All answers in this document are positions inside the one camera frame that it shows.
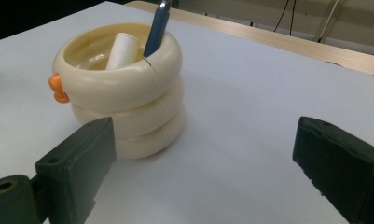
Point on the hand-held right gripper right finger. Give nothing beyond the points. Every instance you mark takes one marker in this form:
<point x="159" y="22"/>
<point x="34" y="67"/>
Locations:
<point x="343" y="161"/>

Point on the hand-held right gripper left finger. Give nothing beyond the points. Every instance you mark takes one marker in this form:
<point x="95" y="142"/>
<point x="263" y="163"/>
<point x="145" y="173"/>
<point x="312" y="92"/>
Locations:
<point x="76" y="168"/>

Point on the cream duck pen holder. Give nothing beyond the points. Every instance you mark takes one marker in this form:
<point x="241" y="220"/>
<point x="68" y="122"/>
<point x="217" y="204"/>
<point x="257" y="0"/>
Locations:
<point x="128" y="93"/>

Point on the white cylindrical tube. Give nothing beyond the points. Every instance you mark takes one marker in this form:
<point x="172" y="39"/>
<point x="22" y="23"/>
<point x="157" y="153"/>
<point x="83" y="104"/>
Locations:
<point x="122" y="51"/>

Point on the blue ballpoint pen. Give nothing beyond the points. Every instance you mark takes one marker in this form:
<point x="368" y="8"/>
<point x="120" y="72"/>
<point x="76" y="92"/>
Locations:
<point x="158" y="28"/>

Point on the light metal bar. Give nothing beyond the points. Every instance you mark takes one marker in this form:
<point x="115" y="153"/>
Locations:
<point x="327" y="20"/>

